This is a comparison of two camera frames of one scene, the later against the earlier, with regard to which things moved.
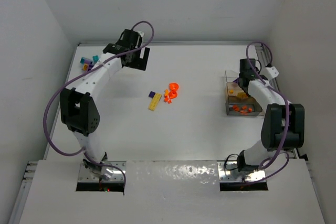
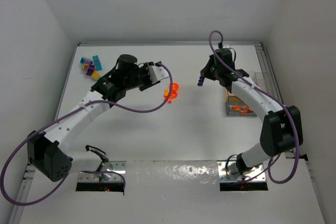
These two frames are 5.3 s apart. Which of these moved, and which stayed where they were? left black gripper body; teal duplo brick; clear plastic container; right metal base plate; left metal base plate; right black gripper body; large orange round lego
Moved: right black gripper body; left black gripper body
Stayed: right metal base plate; left metal base plate; clear plastic container; large orange round lego; teal duplo brick
